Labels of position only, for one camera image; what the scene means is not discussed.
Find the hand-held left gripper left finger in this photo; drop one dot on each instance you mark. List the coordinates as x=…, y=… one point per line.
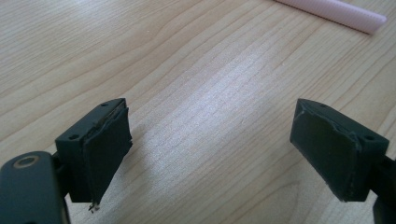
x=106, y=155

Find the pink toothbrush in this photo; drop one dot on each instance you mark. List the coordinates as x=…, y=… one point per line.
x=342, y=12

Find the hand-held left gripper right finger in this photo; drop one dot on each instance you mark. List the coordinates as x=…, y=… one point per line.
x=330, y=149

